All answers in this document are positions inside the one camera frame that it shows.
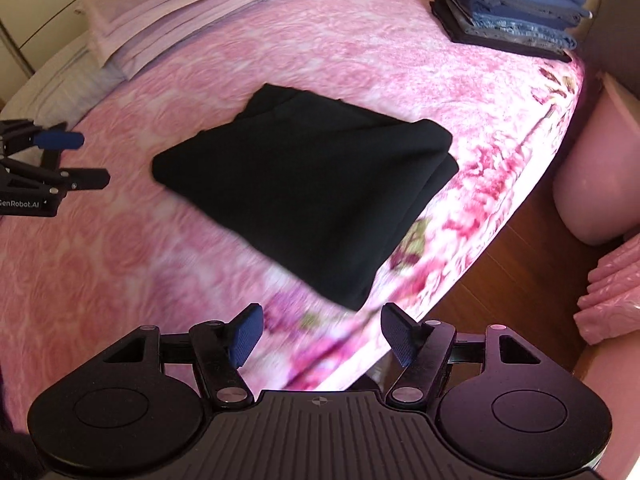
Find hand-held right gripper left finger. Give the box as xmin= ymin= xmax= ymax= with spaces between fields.
xmin=102 ymin=303 xmax=265 ymax=407

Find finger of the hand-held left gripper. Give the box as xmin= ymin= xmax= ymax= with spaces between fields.
xmin=0 ymin=157 xmax=111 ymax=196
xmin=0 ymin=118 xmax=85 ymax=162

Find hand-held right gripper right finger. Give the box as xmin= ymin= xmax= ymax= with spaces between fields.
xmin=381 ymin=303 xmax=547 ymax=407

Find black zip jacket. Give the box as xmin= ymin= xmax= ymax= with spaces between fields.
xmin=151 ymin=83 xmax=458 ymax=312

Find stack of folded clothes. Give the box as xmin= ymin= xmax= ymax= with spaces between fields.
xmin=430 ymin=0 xmax=595 ymax=63

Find pink floral blanket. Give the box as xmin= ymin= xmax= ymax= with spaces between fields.
xmin=0 ymin=0 xmax=587 ymax=401

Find pink pillows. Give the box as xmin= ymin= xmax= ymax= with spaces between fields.
xmin=75 ymin=0 xmax=346 ymax=82

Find pink plastic bag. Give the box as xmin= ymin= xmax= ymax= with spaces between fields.
xmin=572 ymin=241 xmax=640 ymax=346

